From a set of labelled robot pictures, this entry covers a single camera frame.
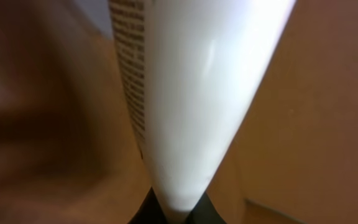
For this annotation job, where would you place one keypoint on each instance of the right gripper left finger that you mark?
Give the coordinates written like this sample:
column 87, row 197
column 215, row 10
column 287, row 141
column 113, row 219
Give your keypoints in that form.
column 149, row 212

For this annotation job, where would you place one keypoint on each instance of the white cream tube gold cap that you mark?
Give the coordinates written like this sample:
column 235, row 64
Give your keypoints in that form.
column 190, row 70

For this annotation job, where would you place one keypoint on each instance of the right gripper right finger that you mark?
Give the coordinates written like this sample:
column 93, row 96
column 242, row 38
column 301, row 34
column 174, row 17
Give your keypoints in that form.
column 204, row 213

